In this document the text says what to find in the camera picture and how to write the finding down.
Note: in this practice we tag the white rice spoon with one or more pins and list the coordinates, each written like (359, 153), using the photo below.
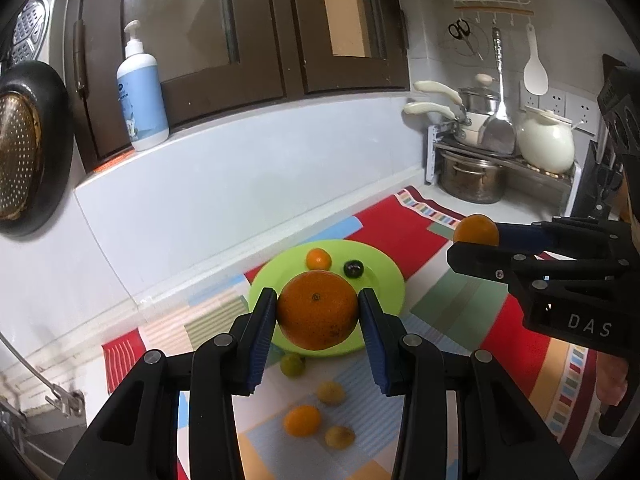
(535, 76)

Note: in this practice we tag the large orange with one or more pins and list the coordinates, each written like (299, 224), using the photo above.
(317, 310)
(302, 421)

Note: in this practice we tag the tan round fruit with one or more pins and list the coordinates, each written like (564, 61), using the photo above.
(331, 393)
(339, 437)

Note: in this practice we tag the white wall socket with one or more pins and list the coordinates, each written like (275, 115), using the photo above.
(582, 112)

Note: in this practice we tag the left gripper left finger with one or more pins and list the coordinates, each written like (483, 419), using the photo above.
(134, 435)

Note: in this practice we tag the black frying pan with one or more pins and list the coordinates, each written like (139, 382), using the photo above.
(36, 147)

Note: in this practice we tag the small lidded steel pot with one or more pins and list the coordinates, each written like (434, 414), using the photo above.
(481, 98)

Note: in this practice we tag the black scissors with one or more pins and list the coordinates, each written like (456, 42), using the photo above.
(461, 30)

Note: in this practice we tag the small orange mandarin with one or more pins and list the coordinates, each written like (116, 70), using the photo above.
(318, 259)

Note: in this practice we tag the black knife block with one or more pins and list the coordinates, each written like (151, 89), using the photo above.
(598, 186)

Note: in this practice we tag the blue white pump bottle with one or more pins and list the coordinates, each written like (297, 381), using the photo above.
(140, 94)

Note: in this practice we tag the colourful patterned table mat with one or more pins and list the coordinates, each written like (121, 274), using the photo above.
(362, 355)

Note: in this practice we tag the steel spatula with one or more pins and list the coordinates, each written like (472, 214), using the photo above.
(497, 134)

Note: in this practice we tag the metal counter rack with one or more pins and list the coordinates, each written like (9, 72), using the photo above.
(556, 189)

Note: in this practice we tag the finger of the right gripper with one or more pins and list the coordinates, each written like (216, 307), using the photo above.
(537, 237)
(489, 263)

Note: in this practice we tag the cream ceramic kettle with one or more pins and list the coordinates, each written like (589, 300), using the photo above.
(546, 140)

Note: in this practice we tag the dark plum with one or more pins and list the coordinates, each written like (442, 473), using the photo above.
(353, 269)

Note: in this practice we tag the person hand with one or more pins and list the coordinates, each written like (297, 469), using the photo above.
(611, 381)

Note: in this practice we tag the green fruit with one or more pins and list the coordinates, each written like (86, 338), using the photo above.
(292, 365)

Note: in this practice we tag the dark wooden window frame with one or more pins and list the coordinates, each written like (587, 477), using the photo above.
(218, 56)

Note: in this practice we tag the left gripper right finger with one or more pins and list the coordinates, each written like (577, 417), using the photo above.
(500, 434)

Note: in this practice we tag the steel stock pot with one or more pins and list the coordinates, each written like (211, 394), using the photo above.
(472, 179)

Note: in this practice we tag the steel steamer tray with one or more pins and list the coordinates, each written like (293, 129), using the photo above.
(30, 31)

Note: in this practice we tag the cream handled pan lower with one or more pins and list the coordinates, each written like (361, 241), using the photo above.
(421, 108)

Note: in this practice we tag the small orange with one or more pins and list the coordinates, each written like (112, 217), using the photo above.
(477, 229)

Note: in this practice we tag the large chrome faucet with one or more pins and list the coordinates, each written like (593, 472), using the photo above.
(69, 403)

